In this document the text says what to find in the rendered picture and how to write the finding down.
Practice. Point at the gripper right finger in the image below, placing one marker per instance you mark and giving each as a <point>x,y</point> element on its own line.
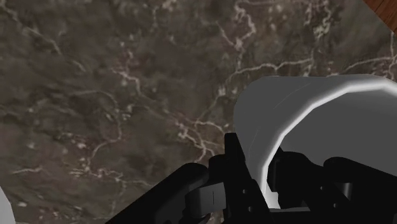
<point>356,198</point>

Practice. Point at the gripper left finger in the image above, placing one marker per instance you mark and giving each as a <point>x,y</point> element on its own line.
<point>173,198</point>

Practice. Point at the white rounded object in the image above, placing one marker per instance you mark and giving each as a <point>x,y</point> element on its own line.
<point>4,209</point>

